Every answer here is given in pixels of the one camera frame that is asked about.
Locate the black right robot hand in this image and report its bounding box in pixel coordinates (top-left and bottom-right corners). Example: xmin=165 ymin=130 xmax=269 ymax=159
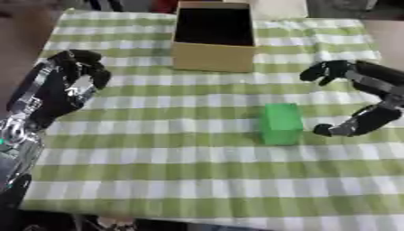
xmin=298 ymin=60 xmax=404 ymax=137

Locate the green rectangular block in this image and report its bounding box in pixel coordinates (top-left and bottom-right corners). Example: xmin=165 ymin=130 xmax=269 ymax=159
xmin=259 ymin=103 xmax=305 ymax=146

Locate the tan cardboard box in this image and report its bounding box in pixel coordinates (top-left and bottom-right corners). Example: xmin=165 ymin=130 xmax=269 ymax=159
xmin=170 ymin=0 xmax=309 ymax=74

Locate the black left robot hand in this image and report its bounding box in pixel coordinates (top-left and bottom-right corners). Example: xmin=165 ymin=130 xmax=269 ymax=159
xmin=5 ymin=49 xmax=114 ymax=131

